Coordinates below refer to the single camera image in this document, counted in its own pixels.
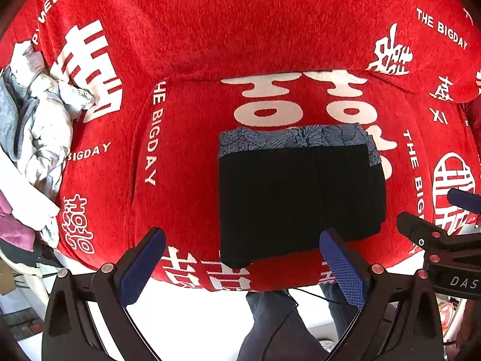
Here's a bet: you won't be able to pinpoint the purple cloth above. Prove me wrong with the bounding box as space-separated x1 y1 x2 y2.
0 192 37 253

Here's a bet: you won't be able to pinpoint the black pants with blue waistband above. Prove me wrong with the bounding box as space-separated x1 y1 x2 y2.
217 123 388 269

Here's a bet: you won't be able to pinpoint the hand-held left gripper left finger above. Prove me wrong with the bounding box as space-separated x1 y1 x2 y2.
45 227 167 361

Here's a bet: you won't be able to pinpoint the pile of light clothes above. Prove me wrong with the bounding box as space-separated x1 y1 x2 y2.
9 41 96 247

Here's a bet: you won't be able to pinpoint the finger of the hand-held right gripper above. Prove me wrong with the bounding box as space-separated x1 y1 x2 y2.
397 211 452 251
447 188 481 211

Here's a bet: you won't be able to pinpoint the black cable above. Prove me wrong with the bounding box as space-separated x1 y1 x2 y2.
289 287 343 306

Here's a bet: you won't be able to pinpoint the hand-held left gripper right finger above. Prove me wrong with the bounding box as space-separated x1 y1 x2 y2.
319 229 445 361

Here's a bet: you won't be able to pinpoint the red printed sofa cover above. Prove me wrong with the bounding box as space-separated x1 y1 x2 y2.
0 0 481 295

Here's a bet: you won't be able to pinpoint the grey cloth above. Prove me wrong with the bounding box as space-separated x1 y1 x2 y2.
0 67 43 163

